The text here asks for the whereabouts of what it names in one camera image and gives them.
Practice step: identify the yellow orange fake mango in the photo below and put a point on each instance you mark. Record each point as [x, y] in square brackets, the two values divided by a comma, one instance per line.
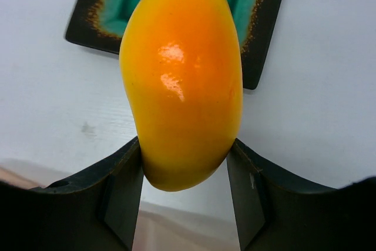
[184, 134]

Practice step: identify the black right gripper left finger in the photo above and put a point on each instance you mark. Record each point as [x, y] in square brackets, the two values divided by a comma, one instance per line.
[94, 209]

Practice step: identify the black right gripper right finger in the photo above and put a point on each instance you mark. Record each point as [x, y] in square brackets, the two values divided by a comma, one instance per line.
[279, 210]

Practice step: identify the green square ceramic plate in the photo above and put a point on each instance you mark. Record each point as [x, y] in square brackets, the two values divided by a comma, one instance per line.
[186, 39]

